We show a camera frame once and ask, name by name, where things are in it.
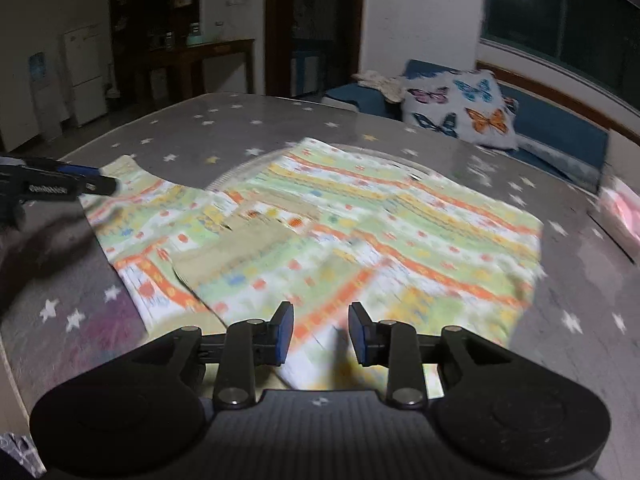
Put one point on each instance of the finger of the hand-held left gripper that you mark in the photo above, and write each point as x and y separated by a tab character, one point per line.
75	170
80	187

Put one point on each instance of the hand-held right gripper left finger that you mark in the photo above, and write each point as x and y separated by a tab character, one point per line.
284	334

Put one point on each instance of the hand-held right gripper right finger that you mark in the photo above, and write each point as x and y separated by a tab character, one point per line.
361	336

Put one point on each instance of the colourful striped patterned garment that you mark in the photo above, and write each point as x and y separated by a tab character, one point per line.
350	240

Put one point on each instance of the water dispenser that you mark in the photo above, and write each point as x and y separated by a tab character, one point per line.
42	95

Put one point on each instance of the white refrigerator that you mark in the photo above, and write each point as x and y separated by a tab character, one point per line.
85	75

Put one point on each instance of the dark wooden table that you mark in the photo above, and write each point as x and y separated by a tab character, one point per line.
200	55

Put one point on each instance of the dark wooden shelf cabinet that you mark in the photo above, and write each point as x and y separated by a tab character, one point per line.
150	10

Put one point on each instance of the grey star-print bed cover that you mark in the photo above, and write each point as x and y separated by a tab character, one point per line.
280	120

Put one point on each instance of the butterfly print pillow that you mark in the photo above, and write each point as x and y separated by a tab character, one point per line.
457	110

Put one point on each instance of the white cloth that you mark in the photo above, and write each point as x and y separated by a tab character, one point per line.
380	82

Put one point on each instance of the blue sofa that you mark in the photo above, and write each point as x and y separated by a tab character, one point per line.
550	125

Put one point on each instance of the pink patterned cloth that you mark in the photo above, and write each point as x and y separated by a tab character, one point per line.
622	207

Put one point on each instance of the dark window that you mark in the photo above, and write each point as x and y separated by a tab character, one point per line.
565	15

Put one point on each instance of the dark wooden door frame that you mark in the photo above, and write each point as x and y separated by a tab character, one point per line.
315	25

